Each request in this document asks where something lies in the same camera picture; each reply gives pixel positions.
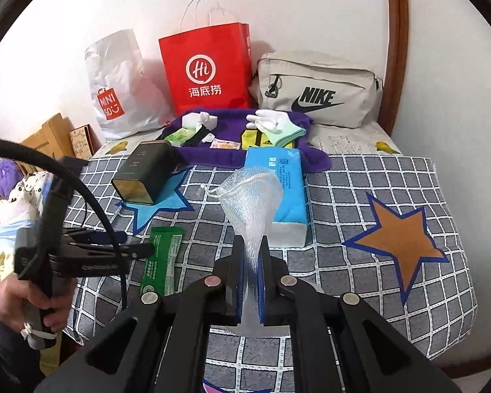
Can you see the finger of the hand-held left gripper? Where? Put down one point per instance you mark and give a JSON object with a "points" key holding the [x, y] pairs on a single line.
{"points": [[102, 236], [139, 250]]}

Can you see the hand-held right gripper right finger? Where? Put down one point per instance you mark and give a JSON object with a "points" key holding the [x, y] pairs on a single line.
{"points": [[264, 282]]}

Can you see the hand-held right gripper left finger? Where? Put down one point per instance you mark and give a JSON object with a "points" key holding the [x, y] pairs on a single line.
{"points": [[240, 278]]}

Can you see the white mesh net bag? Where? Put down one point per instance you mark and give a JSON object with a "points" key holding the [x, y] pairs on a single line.
{"points": [[249, 196]]}

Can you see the light green packet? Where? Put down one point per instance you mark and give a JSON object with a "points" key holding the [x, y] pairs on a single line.
{"points": [[180, 136]]}

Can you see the yellow mesh pouch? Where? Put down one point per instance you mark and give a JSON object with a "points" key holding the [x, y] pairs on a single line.
{"points": [[251, 138]]}

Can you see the white glove with green cuff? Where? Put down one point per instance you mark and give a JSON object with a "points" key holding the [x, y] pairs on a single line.
{"points": [[270, 120]]}

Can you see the person's left forearm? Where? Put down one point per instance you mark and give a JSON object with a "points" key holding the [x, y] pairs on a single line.
{"points": [[8, 348]]}

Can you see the person's left hand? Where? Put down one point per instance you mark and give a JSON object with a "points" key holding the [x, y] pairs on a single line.
{"points": [[12, 294]]}

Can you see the green flat packet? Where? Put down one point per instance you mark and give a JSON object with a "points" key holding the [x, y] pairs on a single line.
{"points": [[163, 254]]}

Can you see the pile of colourful clothes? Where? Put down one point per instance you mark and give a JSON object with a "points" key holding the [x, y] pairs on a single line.
{"points": [[8, 213]]}

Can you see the purple plush toy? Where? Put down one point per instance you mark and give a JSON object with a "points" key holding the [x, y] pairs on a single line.
{"points": [[8, 176]]}

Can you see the dark tin box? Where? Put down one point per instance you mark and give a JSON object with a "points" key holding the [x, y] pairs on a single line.
{"points": [[147, 163]]}

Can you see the blue tissue pack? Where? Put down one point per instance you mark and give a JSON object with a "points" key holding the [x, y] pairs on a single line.
{"points": [[290, 196]]}

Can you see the patterned cardboard box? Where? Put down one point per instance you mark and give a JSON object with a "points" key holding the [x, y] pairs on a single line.
{"points": [[81, 141]]}

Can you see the wooden crate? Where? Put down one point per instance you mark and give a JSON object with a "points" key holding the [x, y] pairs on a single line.
{"points": [[53, 131]]}

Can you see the small orange printed packet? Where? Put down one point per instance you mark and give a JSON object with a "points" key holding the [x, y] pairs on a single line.
{"points": [[225, 145]]}

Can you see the grey checked blanket with stars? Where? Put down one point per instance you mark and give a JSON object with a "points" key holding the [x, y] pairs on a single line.
{"points": [[352, 180]]}

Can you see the purple towel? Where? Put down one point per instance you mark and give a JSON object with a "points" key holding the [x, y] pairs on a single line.
{"points": [[229, 125]]}

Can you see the white plastic shopping bag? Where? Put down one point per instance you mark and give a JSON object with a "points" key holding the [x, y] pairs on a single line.
{"points": [[118, 69]]}

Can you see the white bird print bedsheet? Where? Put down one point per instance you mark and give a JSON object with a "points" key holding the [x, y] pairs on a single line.
{"points": [[352, 139]]}

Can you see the red paper bag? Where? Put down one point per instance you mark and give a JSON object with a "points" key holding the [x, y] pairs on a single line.
{"points": [[246, 41], [204, 49]]}

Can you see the beige zipped bag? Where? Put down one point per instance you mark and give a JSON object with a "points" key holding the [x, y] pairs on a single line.
{"points": [[335, 73]]}

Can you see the wooden headboard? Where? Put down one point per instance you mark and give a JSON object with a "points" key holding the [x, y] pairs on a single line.
{"points": [[397, 28]]}

